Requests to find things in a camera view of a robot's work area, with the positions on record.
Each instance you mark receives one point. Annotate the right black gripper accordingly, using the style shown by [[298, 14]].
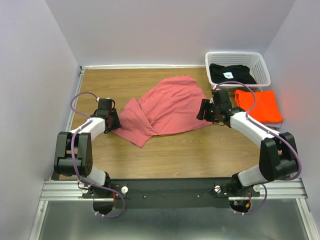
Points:
[[205, 105]]

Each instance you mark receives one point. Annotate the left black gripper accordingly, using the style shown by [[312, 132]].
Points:
[[117, 123]]

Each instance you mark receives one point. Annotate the pink t shirt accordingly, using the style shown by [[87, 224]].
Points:
[[171, 107]]

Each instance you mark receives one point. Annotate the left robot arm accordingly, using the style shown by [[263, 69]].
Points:
[[74, 154]]

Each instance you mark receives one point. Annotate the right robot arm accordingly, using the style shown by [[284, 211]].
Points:
[[278, 157]]

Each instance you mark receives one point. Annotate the black t shirt in basket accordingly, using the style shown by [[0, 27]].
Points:
[[237, 73]]

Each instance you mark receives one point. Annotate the white plastic laundry basket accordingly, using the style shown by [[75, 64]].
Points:
[[253, 60]]

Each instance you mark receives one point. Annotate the folded orange t shirt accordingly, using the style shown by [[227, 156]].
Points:
[[266, 109]]

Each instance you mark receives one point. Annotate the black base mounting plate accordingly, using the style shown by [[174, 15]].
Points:
[[174, 193]]

